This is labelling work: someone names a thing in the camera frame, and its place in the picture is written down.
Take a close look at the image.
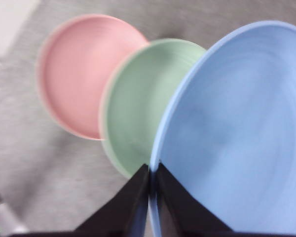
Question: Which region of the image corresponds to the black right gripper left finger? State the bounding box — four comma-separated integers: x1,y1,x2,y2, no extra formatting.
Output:
71,163,150,237

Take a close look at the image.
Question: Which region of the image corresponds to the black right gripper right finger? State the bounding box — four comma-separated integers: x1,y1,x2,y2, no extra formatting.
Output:
155,162,237,237

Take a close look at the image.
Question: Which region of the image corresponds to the green round plate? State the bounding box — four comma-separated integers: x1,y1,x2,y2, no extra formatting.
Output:
98,38,208,180

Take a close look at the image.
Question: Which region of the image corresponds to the blue round plate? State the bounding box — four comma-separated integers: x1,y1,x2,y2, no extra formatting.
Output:
148,20,296,237

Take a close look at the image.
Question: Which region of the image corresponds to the pink round plate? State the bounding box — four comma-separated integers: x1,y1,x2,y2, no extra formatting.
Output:
36,14,151,141

